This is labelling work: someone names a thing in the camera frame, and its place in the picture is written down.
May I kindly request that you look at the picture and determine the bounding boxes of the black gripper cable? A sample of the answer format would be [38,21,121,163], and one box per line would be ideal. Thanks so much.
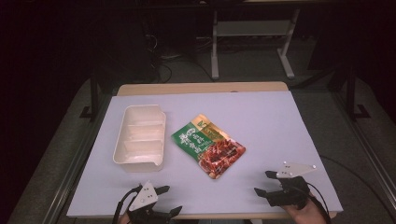
[111,184,145,224]
[305,181,332,224]

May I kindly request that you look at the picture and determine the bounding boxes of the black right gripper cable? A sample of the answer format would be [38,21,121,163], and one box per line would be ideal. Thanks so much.
[305,181,332,224]

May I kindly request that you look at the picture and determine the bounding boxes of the black floor cable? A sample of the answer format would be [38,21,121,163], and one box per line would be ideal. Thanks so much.
[319,154,396,222]

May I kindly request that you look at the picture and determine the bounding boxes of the pale lavender table mat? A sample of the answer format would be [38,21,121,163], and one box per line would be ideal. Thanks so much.
[66,91,344,218]

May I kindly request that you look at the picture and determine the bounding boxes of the black metal stand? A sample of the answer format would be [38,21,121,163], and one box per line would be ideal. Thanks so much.
[328,63,372,123]
[78,73,101,123]

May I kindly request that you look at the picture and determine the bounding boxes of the white compartment plastic container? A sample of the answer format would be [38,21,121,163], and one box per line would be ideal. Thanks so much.
[112,104,167,174]

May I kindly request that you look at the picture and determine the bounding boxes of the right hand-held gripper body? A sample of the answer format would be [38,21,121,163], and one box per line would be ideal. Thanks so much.
[266,161,318,210]

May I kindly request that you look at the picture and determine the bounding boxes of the green and red snack packet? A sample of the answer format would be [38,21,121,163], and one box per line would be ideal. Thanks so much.
[171,113,247,180]

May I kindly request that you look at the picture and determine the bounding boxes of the white metal desk frame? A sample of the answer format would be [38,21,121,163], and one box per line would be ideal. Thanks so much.
[210,8,302,81]

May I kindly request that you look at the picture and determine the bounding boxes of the aluminium rail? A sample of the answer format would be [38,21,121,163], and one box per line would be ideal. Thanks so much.
[40,92,117,224]
[328,89,396,205]

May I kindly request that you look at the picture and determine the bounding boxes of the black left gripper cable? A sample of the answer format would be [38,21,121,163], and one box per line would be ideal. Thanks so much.
[111,184,145,224]

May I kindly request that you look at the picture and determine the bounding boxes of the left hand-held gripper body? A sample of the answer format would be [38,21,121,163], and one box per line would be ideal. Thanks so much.
[125,180,172,224]

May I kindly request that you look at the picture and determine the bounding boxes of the bundle of dark cables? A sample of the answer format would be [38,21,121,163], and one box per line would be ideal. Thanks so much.
[143,29,216,84]

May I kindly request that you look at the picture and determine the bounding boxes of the person's right hand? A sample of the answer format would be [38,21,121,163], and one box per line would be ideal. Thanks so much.
[281,191,329,224]

